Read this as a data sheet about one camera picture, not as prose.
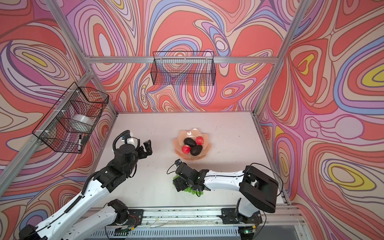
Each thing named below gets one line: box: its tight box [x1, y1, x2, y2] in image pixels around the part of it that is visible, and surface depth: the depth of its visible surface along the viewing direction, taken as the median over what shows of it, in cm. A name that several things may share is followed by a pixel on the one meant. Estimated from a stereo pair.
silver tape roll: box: [70, 114, 95, 126], surface depth 75 cm
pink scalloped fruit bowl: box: [173, 128, 211, 160], surface depth 100 cm
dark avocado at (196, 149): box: [190, 145, 203, 156], surface depth 96 cm
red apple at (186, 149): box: [182, 144, 191, 154], surface depth 95 cm
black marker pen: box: [78, 134, 82, 151], surface depth 74 cm
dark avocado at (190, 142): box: [183, 137, 197, 147], surface depth 98 cm
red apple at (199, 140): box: [195, 136, 204, 145], surface depth 98 cm
